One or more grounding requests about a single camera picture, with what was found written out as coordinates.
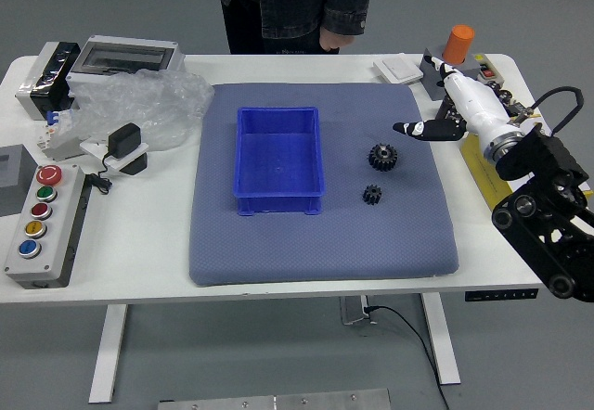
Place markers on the white table leg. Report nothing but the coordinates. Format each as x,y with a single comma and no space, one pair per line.
441,336
109,349

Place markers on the black power adapter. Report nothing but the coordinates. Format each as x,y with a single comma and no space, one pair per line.
124,140

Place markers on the person's left hand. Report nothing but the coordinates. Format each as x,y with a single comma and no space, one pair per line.
333,41

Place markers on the clear plastic bag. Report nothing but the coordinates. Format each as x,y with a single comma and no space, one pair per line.
148,104

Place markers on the grey block holder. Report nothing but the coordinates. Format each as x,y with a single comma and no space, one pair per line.
434,83

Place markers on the grey metal plate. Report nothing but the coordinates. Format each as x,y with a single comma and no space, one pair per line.
278,401

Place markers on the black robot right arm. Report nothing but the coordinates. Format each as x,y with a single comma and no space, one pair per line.
543,159

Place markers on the black and white junction box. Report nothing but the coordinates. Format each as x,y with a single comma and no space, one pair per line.
44,80

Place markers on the blue-grey padded mat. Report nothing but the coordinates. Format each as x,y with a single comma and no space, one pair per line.
325,243

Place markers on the small black electronic module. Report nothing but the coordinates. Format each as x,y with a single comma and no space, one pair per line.
522,111

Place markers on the white circuit breaker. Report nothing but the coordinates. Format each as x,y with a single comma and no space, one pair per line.
55,136

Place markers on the black table control panel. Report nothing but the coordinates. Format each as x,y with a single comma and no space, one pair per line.
501,295

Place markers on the black cylindrical capacitor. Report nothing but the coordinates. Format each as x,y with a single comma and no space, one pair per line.
444,109
506,97
493,88

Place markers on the orange cylinder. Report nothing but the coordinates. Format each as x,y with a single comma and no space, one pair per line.
458,43

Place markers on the yellow and white carton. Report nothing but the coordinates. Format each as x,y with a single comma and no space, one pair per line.
482,169

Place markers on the white bracket with black block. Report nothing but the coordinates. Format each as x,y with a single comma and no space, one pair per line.
134,162

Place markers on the grey box with window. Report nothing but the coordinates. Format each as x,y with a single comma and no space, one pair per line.
14,178

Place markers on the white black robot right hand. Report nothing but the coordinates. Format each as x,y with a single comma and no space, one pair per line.
478,104

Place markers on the grey table power box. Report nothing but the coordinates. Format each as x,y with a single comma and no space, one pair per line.
355,310

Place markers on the switch box with red button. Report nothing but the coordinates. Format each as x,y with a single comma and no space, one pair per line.
488,67

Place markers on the grey push-button control box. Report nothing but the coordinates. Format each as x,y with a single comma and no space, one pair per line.
44,229

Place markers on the small black gear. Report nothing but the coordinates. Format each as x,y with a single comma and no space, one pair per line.
371,195

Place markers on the person's left forearm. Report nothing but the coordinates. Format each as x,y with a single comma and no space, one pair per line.
345,6

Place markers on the white wall switch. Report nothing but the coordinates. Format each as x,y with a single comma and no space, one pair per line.
399,69

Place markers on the grey enclosure with clear lid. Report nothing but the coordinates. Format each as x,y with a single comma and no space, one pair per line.
125,57

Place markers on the blue plastic box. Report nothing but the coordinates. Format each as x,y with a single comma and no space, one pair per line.
278,159

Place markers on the big black gear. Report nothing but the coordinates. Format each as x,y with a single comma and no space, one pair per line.
384,157

